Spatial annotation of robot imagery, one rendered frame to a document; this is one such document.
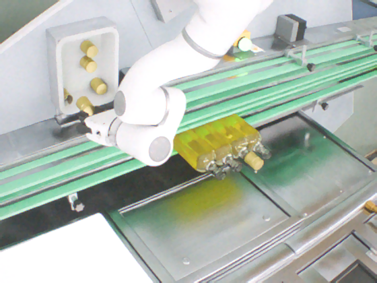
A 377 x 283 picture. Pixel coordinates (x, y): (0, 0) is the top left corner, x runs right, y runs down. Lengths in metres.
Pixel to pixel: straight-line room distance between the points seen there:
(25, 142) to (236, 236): 0.62
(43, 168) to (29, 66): 0.27
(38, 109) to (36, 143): 0.11
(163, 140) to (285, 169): 0.74
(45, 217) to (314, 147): 0.98
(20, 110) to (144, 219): 0.46
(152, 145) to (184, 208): 0.45
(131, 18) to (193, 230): 0.61
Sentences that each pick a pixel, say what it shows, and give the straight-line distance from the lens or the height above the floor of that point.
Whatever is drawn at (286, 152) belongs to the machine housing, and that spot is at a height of 1.04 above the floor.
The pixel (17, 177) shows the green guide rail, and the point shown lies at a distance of 1.11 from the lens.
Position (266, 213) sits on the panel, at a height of 1.24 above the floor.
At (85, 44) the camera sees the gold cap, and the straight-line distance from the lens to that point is 1.15.
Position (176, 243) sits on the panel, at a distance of 1.15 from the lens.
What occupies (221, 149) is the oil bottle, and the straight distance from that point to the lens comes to 1.20.
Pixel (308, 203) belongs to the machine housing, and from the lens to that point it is 1.39.
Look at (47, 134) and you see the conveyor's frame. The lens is 1.19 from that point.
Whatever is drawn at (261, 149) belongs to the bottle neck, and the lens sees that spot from 1.26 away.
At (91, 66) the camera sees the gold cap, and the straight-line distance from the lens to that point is 1.16.
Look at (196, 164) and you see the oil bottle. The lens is 1.19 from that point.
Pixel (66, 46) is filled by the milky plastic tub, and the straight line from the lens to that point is 1.15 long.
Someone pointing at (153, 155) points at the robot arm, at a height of 1.22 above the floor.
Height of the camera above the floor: 1.75
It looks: 38 degrees down
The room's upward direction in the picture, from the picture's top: 132 degrees clockwise
